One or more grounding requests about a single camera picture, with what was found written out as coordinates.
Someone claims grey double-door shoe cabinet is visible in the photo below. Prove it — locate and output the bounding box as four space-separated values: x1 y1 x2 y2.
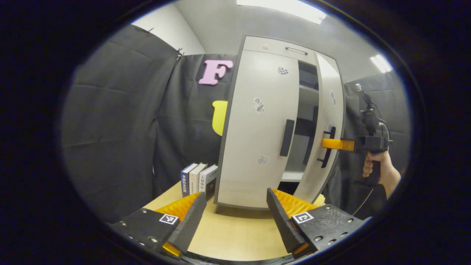
213 35 346 211

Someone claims white and dark book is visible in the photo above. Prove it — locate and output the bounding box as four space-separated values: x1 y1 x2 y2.
199 165 218 199

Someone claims cabinet door with box stickers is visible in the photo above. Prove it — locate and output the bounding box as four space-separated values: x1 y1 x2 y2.
293 52 346 203

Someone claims cream book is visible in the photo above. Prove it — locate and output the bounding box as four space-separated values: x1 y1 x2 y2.
189 163 208 195

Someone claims white cabinet inner shelf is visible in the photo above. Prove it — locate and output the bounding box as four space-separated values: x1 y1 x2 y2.
298 85 320 108

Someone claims cabinet door with checkered sticker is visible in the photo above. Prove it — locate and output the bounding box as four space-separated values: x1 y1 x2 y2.
214 50 300 210

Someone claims black backdrop cloth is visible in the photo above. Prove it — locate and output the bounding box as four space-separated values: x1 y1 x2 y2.
61 24 411 223

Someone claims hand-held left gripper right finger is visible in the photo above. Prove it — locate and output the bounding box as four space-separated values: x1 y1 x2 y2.
266 188 370 259

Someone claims small ceiling light panel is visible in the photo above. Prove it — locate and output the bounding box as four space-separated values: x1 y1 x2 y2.
370 54 393 73

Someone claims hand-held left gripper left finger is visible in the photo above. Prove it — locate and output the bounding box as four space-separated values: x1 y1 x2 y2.
110 191 207 258

